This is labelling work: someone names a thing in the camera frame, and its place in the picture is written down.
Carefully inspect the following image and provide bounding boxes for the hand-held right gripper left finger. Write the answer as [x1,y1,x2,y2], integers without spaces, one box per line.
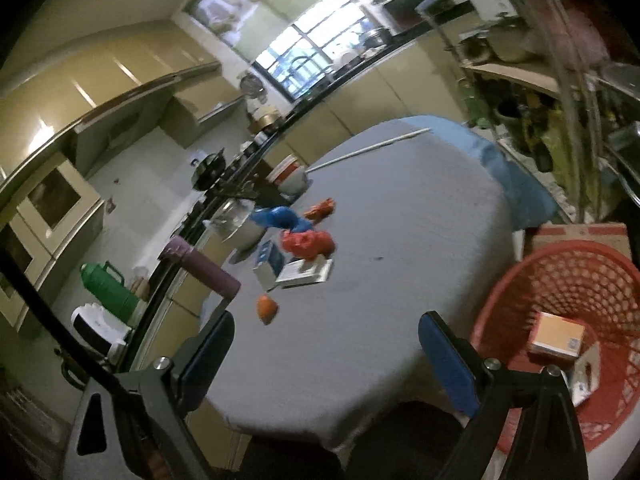
[62,310,236,480]

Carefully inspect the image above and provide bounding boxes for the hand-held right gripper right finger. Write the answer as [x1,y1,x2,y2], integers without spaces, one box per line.
[417,311,591,480]

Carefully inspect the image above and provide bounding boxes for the red plastic basket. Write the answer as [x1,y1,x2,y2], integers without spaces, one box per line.
[470,241,640,456]

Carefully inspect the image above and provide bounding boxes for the white cardboard box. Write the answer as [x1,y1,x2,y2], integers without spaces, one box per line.
[276,258,333,288]

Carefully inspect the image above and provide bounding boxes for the blue plastic bag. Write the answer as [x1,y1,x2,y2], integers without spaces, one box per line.
[250,206,316,233]

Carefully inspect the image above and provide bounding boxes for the orange plastic bag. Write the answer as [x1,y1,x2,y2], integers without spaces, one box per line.
[304,198,337,221]

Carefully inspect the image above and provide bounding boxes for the small orange packet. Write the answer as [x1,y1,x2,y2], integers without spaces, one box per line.
[256,294,278,326]

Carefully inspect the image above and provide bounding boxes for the purple insulated bottle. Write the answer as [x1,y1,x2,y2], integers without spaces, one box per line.
[165,237,242,303]

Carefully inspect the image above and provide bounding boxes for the grey tablecloth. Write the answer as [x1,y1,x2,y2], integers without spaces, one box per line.
[200,119,516,453]

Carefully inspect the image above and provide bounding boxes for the blue and white box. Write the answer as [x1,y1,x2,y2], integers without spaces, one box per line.
[252,240,286,292]

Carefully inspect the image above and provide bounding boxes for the orange cardboard box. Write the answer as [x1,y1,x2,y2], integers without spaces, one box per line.
[527,311,587,361]

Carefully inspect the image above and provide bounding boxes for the white ribbed appliance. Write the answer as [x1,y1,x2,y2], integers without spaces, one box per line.
[70,304,132,356]

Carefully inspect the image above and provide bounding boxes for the green thermos jug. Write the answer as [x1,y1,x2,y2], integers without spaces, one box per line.
[80,261,140,321]

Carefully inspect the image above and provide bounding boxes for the pot with glass lid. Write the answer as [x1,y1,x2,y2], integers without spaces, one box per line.
[207,199,266,253]

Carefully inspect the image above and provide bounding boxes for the small white open box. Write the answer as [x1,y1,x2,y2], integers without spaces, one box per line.
[567,342,601,407]

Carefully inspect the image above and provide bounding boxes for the red plastic bag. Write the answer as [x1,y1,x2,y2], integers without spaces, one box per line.
[281,230,335,261]

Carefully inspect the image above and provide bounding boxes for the brown cardboard carton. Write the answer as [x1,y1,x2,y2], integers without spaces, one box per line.
[530,222,630,261]

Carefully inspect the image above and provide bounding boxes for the black wok with lid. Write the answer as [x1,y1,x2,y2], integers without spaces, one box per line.
[190,149,228,192]

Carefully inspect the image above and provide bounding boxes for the blue cloth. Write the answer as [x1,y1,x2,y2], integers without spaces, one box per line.
[400,116,558,231]

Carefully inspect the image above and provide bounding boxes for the built-in oven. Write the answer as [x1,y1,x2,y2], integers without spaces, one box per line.
[15,152,106,261]

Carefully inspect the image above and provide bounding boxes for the white rod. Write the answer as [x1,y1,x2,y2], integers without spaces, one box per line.
[307,127,432,173]

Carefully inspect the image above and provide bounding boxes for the golden pot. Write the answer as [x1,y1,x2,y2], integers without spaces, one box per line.
[252,107,283,133]

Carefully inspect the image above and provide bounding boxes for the beige base cabinets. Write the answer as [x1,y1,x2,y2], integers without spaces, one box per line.
[265,25,471,171]

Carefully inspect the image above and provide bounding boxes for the steel storage rack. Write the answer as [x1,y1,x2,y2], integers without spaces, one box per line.
[417,0,640,226]

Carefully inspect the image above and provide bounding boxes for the barred window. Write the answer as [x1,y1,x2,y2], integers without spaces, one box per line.
[252,0,381,101]

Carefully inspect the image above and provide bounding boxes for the steel cooking pot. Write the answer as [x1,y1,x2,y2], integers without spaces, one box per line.
[360,27,393,51]

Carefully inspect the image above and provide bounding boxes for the printed window blind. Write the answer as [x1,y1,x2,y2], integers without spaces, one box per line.
[182,0,346,63]

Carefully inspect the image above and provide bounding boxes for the black countertop appliance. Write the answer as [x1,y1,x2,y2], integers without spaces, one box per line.
[385,0,438,28]

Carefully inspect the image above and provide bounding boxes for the black cable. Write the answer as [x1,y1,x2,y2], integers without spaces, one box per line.
[0,247,121,388]

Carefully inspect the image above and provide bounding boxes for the beige wall cabinets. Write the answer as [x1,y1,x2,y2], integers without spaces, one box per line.
[0,15,241,191]

